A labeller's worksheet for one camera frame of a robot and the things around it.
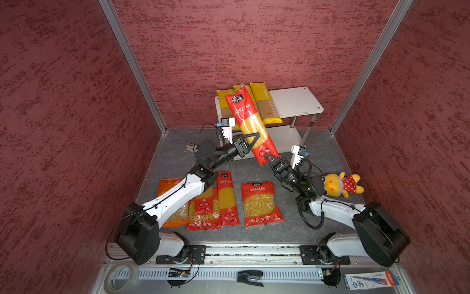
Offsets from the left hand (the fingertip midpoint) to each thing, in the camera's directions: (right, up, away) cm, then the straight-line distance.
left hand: (259, 138), depth 65 cm
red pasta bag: (-22, -32, +13) cm, 41 cm away
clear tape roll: (-47, -54, +1) cm, 72 cm away
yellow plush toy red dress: (+40, -22, +23) cm, 51 cm away
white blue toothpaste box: (+43, -55, +3) cm, 70 cm away
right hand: (+2, -8, +2) cm, 8 cm away
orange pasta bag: (-34, -35, +16) cm, 51 cm away
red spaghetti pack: (-13, -32, +21) cm, 40 cm away
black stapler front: (-3, -53, +3) cm, 53 cm away
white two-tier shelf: (+20, +18, +20) cm, 33 cm away
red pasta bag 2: (+2, -31, +20) cm, 37 cm away
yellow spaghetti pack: (-8, +27, +27) cm, 39 cm away
